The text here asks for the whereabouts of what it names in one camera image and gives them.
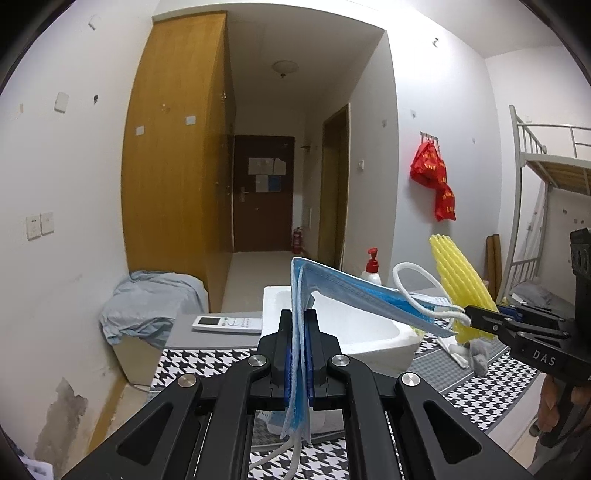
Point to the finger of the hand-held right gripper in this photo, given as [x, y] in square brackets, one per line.
[485, 321]
[535, 314]

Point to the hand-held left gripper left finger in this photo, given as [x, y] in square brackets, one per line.
[288, 369]

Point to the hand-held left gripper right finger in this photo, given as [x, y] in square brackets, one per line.
[310, 369]

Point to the yellow foam net sleeve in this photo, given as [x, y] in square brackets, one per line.
[450, 272]

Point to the blue face mask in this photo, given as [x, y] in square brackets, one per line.
[351, 288]

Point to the person's right hand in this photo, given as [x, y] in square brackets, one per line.
[549, 406]

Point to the grey bedding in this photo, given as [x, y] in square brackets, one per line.
[540, 295]

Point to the grey cloth piece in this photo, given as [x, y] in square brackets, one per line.
[480, 357]

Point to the white tissue stack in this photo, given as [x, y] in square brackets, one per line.
[455, 353]

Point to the wooden sticks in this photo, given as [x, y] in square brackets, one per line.
[494, 263]

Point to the white foam box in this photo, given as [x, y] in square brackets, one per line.
[369, 341]

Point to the white remote control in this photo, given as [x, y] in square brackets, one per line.
[226, 323]

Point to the houndstooth table mat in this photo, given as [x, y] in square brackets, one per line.
[203, 364]

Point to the white pump bottle red cap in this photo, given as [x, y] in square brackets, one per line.
[371, 274]

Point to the small red plastic bag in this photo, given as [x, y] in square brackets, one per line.
[445, 203]

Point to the red fire extinguisher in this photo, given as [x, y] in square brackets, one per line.
[297, 242]

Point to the metal bunk bed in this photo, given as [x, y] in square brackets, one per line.
[554, 166]

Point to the dark brown door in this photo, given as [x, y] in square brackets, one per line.
[263, 217]

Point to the beige box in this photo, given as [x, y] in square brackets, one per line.
[134, 360]

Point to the blue-grey crumpled cloth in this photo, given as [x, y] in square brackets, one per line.
[147, 300]

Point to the large red plastic bag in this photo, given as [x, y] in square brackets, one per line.
[427, 166]

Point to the blue paper notice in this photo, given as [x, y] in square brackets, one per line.
[268, 183]

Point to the white paper notice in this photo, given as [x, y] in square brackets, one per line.
[261, 165]

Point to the ceiling lamp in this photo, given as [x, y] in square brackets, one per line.
[285, 68]

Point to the wooden side door frame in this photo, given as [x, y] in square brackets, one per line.
[328, 194]

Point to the wall hook rack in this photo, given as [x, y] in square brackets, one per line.
[429, 135]

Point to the white wall switch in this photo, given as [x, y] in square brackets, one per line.
[47, 223]

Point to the white wall socket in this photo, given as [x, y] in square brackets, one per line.
[33, 227]

